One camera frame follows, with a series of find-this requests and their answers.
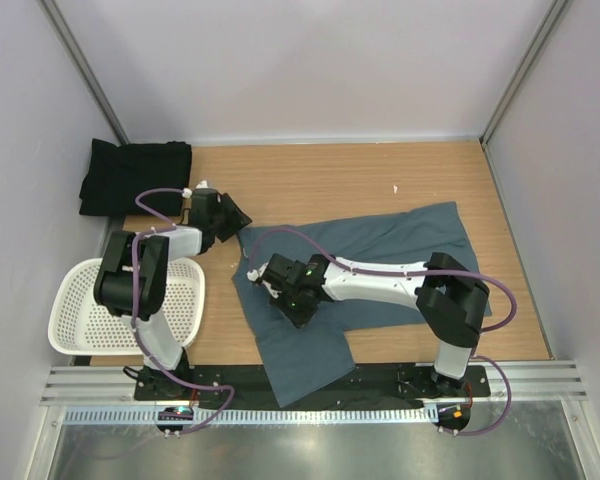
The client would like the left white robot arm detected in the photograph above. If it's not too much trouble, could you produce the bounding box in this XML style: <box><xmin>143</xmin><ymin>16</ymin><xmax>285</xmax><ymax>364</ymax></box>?
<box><xmin>93</xmin><ymin>183</ymin><xmax>252</xmax><ymax>400</ymax></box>

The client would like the aluminium corner post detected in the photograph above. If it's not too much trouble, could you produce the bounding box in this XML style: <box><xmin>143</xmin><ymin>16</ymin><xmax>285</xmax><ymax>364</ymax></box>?
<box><xmin>38</xmin><ymin>0</ymin><xmax>130</xmax><ymax>145</ymax></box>
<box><xmin>480</xmin><ymin>0</ymin><xmax>573</xmax><ymax>149</ymax></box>

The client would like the blue-grey t shirt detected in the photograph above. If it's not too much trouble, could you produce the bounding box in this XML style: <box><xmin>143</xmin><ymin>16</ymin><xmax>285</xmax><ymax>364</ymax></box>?
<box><xmin>233</xmin><ymin>202</ymin><xmax>490</xmax><ymax>407</ymax></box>

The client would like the right aluminium corner post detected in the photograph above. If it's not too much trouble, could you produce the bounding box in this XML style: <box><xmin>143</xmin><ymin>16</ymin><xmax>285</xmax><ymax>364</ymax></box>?
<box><xmin>480</xmin><ymin>0</ymin><xmax>573</xmax><ymax>149</ymax></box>

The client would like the white slotted cable duct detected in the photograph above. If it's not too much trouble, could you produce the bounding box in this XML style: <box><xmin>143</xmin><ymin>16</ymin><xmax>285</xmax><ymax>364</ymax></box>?
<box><xmin>63</xmin><ymin>405</ymin><xmax>438</xmax><ymax>427</ymax></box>

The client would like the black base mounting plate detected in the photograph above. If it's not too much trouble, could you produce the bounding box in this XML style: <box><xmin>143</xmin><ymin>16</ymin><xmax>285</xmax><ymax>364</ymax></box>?
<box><xmin>133</xmin><ymin>363</ymin><xmax>492</xmax><ymax>402</ymax></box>

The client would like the folded black t shirt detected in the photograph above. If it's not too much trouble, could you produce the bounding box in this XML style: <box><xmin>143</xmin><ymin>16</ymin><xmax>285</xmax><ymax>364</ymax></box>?
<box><xmin>79</xmin><ymin>139</ymin><xmax>192</xmax><ymax>217</ymax></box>

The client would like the white perforated plastic basket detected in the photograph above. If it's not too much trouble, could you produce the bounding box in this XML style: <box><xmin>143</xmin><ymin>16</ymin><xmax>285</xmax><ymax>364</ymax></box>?
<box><xmin>48</xmin><ymin>258</ymin><xmax>206</xmax><ymax>356</ymax></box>

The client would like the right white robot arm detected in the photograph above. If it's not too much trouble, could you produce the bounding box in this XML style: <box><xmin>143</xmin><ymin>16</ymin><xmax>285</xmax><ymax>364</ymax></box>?
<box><xmin>247</xmin><ymin>252</ymin><xmax>489</xmax><ymax>396</ymax></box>

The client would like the left aluminium corner post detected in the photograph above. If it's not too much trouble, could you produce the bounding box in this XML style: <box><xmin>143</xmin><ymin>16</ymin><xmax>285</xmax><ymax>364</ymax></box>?
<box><xmin>38</xmin><ymin>0</ymin><xmax>130</xmax><ymax>145</ymax></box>

